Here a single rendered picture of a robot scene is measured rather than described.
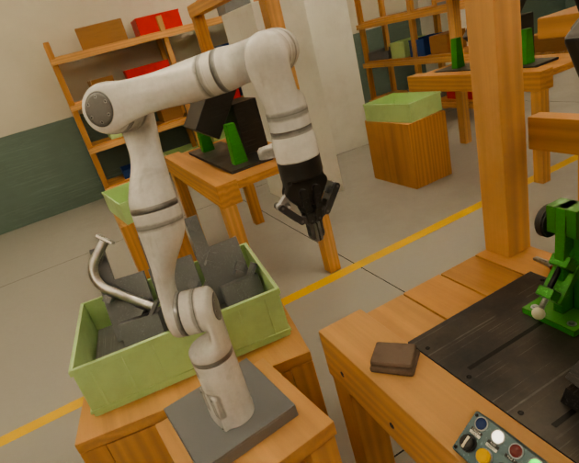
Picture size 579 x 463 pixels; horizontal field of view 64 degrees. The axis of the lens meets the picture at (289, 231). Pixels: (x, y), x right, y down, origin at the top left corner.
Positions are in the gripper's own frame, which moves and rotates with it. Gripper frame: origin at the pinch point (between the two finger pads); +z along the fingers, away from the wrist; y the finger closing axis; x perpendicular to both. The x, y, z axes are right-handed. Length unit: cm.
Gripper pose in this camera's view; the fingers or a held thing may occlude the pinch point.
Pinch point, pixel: (315, 231)
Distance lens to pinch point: 84.5
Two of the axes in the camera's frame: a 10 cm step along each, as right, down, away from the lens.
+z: 2.4, 8.9, 4.0
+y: 8.7, -3.8, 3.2
